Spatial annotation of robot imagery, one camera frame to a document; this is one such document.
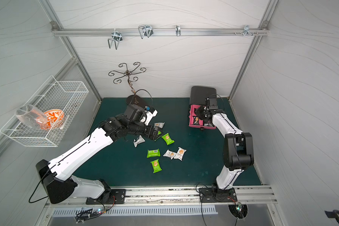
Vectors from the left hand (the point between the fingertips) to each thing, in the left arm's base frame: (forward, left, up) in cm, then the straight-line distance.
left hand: (157, 131), depth 71 cm
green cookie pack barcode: (-1, +5, -24) cm, 24 cm away
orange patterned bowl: (+1, +49, +8) cm, 50 cm away
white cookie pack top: (+20, +2, -22) cm, 30 cm away
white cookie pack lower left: (-2, -6, -24) cm, 24 cm away
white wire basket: (+19, +54, +6) cm, 58 cm away
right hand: (+23, -23, -11) cm, 34 cm away
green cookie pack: (+8, -4, -23) cm, 24 cm away
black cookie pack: (+18, -23, -14) cm, 32 cm away
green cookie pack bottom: (-9, +2, -24) cm, 26 cm away
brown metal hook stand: (+50, +21, -25) cm, 60 cm away
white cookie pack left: (+7, +14, -23) cm, 28 cm away
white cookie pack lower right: (-1, -12, -24) cm, 27 cm away
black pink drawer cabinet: (+37, -26, -10) cm, 46 cm away
